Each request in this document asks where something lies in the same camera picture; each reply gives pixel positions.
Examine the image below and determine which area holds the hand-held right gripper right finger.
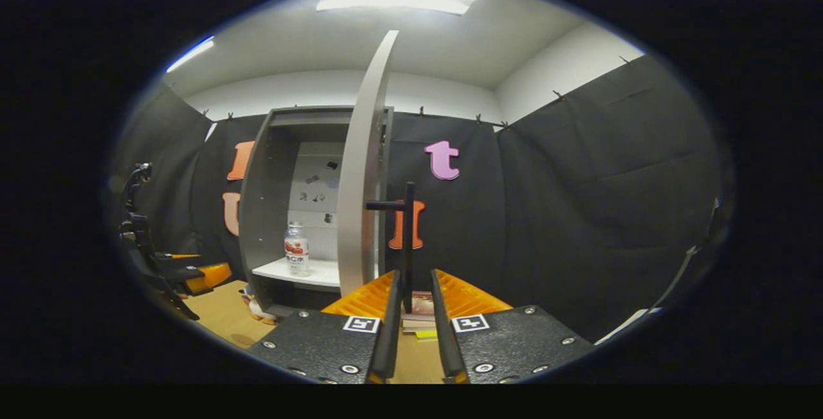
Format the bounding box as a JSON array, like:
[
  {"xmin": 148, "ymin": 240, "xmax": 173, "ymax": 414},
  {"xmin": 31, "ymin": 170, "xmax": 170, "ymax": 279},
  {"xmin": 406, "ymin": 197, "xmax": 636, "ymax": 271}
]
[{"xmin": 430, "ymin": 269, "xmax": 595, "ymax": 384}]

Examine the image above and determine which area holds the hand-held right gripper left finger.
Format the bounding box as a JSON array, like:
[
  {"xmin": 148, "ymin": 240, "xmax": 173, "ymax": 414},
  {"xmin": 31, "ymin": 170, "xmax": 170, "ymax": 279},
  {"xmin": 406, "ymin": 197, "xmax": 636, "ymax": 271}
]
[{"xmin": 248, "ymin": 270, "xmax": 403, "ymax": 384}]

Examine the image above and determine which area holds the black door handle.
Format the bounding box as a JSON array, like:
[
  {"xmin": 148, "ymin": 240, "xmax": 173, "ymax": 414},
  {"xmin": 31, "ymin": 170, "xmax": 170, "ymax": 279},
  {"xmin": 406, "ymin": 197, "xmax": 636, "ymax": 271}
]
[{"xmin": 365, "ymin": 181, "xmax": 416, "ymax": 314}]

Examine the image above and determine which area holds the grey cabinet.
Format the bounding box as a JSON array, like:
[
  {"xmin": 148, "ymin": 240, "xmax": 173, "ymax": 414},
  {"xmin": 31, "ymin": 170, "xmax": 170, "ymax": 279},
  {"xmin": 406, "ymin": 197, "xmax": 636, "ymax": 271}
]
[{"xmin": 238, "ymin": 105, "xmax": 394, "ymax": 317}]

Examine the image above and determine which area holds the clear bottle with cherry label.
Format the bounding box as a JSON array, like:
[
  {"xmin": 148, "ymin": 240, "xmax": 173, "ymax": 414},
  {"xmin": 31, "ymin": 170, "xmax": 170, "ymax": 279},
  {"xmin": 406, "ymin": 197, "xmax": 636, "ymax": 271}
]
[{"xmin": 284, "ymin": 221, "xmax": 311, "ymax": 277}]

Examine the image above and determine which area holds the white cabinet door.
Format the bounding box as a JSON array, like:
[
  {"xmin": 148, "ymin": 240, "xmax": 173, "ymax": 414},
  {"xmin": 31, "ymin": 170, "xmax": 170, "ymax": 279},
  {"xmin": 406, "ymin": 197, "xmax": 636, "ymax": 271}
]
[{"xmin": 336, "ymin": 29, "xmax": 401, "ymax": 298}]

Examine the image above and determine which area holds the small stack of books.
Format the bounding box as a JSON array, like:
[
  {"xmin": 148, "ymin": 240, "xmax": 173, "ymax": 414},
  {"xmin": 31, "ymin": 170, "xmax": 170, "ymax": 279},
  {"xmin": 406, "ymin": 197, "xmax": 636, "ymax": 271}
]
[{"xmin": 400, "ymin": 290, "xmax": 439, "ymax": 343}]

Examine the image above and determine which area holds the penguin plush toy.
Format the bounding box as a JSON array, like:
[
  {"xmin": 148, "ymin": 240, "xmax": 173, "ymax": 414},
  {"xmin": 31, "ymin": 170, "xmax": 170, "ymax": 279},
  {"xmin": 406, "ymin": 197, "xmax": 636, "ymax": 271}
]
[{"xmin": 240, "ymin": 283, "xmax": 281, "ymax": 325}]

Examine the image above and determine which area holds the black backdrop cloth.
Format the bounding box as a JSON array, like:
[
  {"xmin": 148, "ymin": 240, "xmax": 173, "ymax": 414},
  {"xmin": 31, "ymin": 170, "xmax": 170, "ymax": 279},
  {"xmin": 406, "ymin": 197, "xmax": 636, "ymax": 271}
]
[{"xmin": 106, "ymin": 53, "xmax": 734, "ymax": 344}]

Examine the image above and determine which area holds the narrow ceiling light strip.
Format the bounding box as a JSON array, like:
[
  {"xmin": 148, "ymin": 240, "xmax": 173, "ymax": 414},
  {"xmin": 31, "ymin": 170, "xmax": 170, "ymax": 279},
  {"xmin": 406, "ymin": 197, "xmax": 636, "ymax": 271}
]
[{"xmin": 166, "ymin": 35, "xmax": 215, "ymax": 74}]

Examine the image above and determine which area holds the wide ceiling light panel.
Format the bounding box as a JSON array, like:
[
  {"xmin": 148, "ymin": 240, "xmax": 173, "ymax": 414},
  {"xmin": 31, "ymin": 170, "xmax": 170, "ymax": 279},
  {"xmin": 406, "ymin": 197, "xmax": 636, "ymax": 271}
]
[{"xmin": 315, "ymin": 0, "xmax": 482, "ymax": 16}]

